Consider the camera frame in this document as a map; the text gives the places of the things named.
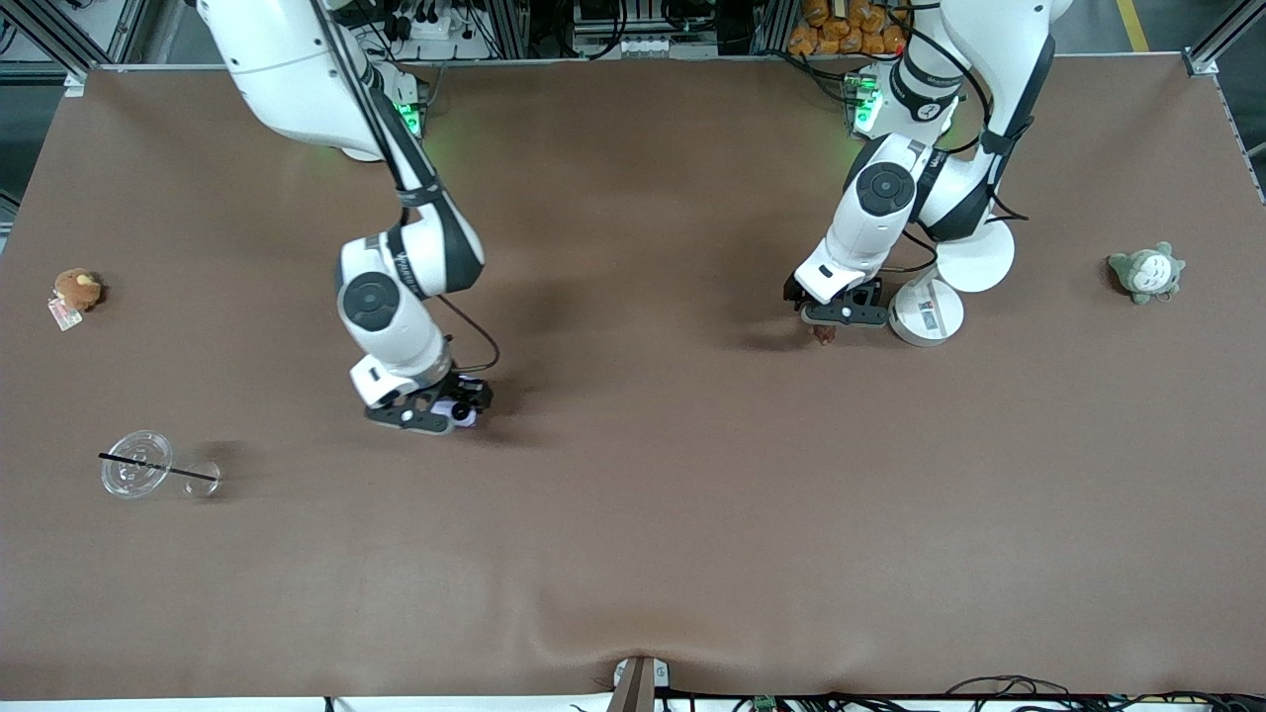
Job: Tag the white cylinder device with disc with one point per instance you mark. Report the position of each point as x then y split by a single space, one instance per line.
927 316

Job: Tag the brown plush toy with tag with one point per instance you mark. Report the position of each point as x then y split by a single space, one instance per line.
77 289

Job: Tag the white corner bracket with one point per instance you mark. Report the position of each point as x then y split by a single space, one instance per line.
75 85

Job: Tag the lavender flip phone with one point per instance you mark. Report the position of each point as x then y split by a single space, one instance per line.
463 413

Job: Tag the orange toys pile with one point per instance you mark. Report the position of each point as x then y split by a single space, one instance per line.
841 30

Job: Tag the brown lion statue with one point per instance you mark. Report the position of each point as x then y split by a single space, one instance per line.
824 334

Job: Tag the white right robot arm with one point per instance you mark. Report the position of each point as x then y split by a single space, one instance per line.
287 69

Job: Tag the brown table mat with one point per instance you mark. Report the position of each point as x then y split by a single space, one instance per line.
633 544

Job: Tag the white socket bar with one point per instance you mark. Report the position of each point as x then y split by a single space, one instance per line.
648 46

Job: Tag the metal bracket with brown post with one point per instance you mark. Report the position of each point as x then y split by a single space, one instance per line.
638 684

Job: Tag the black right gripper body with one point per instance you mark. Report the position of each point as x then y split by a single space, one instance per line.
467 389

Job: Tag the grey totoro plush toy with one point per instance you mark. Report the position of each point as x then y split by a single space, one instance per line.
1147 275

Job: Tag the black drinking straw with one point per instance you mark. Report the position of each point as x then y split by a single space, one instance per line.
158 468

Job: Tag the white power strip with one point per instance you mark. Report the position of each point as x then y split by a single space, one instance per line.
435 27

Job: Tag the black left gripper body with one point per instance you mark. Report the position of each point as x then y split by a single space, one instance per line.
866 293

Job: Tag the aluminium frame beams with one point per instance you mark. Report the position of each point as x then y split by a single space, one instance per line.
69 30

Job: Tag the clear plastic cup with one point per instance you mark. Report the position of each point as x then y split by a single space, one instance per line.
136 465

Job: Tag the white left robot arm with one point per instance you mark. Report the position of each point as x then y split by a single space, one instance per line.
870 227

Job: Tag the aluminium corner frame post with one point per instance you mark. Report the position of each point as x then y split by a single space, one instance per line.
1221 35

